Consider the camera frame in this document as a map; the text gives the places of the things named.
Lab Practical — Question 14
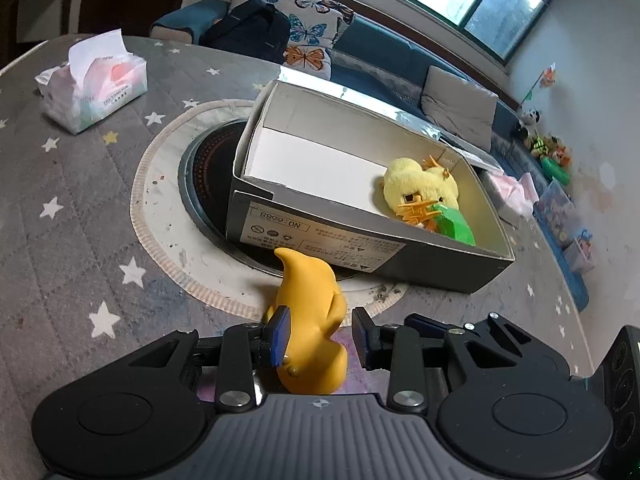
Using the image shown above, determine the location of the orange rubber toy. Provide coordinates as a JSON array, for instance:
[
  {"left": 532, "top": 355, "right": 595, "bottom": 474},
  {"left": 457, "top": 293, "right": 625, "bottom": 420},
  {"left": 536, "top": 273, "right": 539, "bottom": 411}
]
[{"left": 265, "top": 247, "right": 348, "bottom": 396}]

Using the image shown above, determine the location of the green plastic toy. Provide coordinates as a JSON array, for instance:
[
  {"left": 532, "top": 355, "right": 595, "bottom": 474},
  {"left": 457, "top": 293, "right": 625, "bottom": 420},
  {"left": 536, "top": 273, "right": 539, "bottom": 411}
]
[{"left": 430, "top": 204, "right": 476, "bottom": 246}]

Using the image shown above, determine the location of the yellow plush chick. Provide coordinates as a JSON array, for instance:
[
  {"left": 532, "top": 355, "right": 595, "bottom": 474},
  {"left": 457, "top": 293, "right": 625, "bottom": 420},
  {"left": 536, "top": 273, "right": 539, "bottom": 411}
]
[{"left": 382, "top": 157, "right": 459, "bottom": 231}]

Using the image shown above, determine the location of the round induction cooktop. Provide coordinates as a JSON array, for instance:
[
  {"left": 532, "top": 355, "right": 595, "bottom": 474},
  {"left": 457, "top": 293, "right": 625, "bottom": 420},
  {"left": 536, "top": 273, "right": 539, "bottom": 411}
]
[{"left": 178, "top": 119, "right": 283, "bottom": 278}]

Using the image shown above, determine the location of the grey star table mat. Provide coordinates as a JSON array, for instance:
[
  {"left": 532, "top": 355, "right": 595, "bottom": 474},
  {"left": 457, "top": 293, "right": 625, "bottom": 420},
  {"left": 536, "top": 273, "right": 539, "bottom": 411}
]
[{"left": 1, "top": 36, "right": 595, "bottom": 479}]

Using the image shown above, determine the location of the cardboard shoe box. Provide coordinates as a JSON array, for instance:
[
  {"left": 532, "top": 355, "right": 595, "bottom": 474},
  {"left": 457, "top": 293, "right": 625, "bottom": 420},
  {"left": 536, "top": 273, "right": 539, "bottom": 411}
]
[{"left": 226, "top": 79, "right": 515, "bottom": 294}]

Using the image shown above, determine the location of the pink tissue pack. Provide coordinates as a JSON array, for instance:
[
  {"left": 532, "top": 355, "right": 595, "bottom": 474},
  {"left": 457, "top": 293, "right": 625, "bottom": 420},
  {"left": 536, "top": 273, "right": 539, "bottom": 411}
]
[{"left": 480, "top": 171, "right": 539, "bottom": 228}]

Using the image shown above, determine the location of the small clear toy box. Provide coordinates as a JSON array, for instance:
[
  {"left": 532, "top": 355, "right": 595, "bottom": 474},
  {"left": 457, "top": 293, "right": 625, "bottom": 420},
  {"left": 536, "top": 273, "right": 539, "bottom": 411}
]
[{"left": 563, "top": 229, "right": 596, "bottom": 274}]

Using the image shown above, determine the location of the clear plastic toy bin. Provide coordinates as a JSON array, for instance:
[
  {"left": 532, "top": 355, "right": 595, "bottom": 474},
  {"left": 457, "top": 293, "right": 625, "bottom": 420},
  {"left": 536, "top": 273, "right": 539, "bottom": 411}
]
[{"left": 534, "top": 179, "right": 584, "bottom": 248}]

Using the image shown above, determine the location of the green bottle toy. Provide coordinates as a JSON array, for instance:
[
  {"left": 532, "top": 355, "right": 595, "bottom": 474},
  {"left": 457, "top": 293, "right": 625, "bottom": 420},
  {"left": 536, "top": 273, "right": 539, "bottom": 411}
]
[{"left": 540, "top": 156, "right": 570, "bottom": 186}]

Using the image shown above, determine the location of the grey cushion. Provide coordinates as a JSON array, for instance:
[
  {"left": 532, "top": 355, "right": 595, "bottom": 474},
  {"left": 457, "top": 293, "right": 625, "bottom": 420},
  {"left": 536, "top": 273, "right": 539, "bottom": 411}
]
[{"left": 420, "top": 65, "right": 498, "bottom": 152}]

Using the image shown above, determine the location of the panda plush toy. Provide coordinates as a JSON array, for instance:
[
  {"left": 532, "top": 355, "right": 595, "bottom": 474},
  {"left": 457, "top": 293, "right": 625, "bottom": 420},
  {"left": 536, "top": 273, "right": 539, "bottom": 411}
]
[{"left": 518, "top": 108, "right": 540, "bottom": 127}]

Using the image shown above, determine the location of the blue sofa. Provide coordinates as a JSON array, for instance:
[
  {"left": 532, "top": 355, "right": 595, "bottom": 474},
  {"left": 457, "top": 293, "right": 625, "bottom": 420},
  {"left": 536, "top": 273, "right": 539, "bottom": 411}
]
[{"left": 151, "top": 0, "right": 589, "bottom": 310}]

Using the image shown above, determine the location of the white tissue pack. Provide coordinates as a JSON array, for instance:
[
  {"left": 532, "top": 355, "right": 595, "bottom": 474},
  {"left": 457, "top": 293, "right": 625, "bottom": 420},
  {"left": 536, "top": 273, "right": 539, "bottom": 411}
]
[{"left": 35, "top": 29, "right": 148, "bottom": 134}]

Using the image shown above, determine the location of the dark backpack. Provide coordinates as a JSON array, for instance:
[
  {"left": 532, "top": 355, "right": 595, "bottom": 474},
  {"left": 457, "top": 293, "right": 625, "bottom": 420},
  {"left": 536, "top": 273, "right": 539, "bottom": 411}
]
[{"left": 198, "top": 0, "right": 291, "bottom": 65}]

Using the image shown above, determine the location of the butterfly print pillow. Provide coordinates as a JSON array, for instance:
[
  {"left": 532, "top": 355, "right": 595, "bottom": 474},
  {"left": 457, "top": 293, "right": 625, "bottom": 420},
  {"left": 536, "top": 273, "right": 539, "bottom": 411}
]
[{"left": 229, "top": 0, "right": 355, "bottom": 80}]

